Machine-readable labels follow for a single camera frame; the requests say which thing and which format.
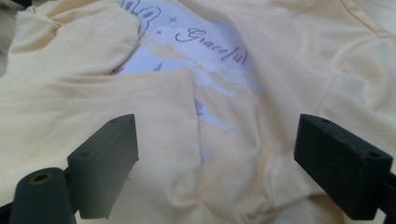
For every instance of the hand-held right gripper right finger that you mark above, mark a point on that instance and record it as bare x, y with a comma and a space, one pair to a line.
339, 168

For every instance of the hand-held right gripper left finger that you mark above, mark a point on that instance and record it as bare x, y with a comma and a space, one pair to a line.
104, 165

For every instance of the pale yellow shirt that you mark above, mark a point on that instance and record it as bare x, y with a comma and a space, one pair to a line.
249, 93

